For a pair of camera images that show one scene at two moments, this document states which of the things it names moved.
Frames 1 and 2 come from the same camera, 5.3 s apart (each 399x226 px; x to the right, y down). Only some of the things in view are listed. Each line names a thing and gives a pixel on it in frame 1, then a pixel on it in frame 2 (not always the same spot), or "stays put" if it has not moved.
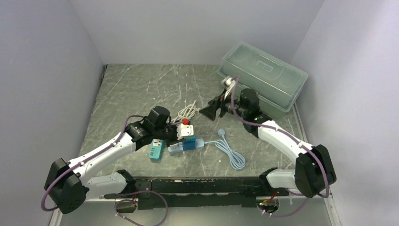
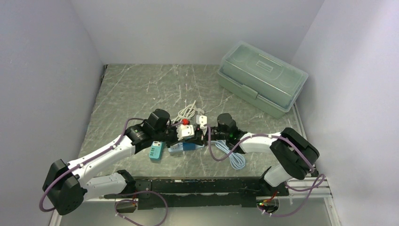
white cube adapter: (228, 82) → (202, 120)
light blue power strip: (236, 159) stays put
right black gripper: (214, 104) → (199, 138)
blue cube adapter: (188, 145) stays put
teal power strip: (156, 147) stays put
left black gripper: (175, 139) stays put
